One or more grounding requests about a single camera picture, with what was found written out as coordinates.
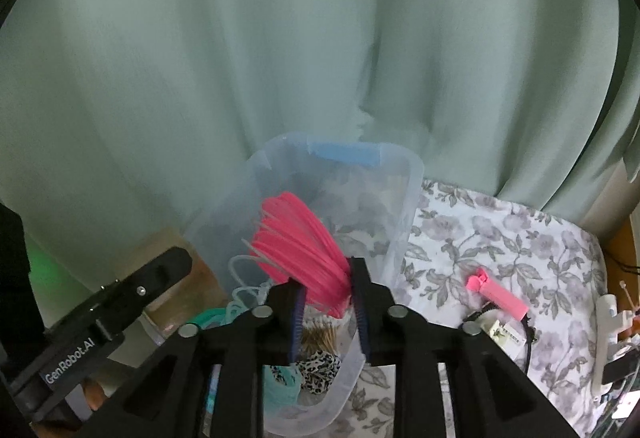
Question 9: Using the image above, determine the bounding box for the white power strip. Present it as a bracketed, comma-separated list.
[591, 294, 634, 400]

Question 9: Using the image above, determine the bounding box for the small white labelled packet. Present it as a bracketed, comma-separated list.
[478, 310, 527, 361]

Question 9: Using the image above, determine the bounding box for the pink coil hair tie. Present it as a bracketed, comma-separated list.
[249, 191, 354, 319]

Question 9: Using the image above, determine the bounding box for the clear coil hair tie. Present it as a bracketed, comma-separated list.
[226, 252, 274, 319]

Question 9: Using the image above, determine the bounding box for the floral bed sheet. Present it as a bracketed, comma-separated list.
[390, 180, 605, 437]

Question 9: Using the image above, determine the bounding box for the leopard print scrunchie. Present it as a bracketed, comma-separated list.
[296, 350, 342, 395]

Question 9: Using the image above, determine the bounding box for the clear plastic storage bin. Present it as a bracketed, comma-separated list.
[182, 134, 423, 437]

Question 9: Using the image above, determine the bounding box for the bundle of wooden toothpicks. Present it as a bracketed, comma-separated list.
[300, 321, 337, 358]

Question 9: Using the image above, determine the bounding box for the pale green curtain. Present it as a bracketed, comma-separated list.
[1, 0, 639, 288]

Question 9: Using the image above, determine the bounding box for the pink hair roller tube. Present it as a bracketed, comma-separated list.
[465, 267, 528, 321]

